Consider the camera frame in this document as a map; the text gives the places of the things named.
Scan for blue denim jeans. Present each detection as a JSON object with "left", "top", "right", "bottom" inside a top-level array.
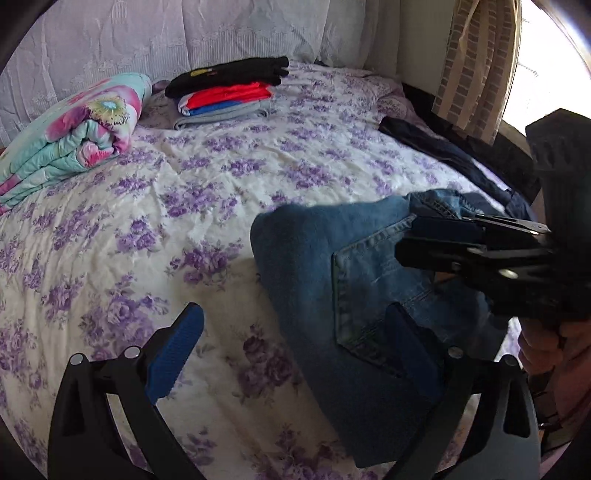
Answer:
[{"left": 250, "top": 189, "right": 506, "bottom": 468}]

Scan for person's right hand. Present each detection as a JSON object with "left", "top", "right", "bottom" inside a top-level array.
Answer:
[{"left": 518, "top": 319, "right": 590, "bottom": 375}]

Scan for dark navy pants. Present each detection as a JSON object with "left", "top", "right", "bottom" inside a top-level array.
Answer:
[{"left": 379, "top": 116, "right": 537, "bottom": 221}]

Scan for beige checked curtain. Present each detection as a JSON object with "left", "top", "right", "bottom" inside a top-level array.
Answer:
[{"left": 433, "top": 0, "right": 522, "bottom": 145}]

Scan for purple floral bedsheet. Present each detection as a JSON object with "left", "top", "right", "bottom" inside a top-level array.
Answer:
[{"left": 0, "top": 61, "right": 523, "bottom": 480}]

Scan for grey folded garment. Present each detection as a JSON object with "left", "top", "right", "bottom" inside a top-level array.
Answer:
[{"left": 168, "top": 99, "right": 271, "bottom": 130}]

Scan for black folded garment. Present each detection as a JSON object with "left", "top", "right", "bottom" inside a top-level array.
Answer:
[{"left": 164, "top": 56, "right": 290, "bottom": 99}]

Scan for red blue folded garment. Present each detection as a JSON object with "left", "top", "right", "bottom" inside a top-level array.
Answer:
[{"left": 176, "top": 82, "right": 273, "bottom": 116}]

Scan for floral folded quilt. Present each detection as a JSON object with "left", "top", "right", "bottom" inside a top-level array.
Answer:
[{"left": 1, "top": 73, "right": 152, "bottom": 213}]

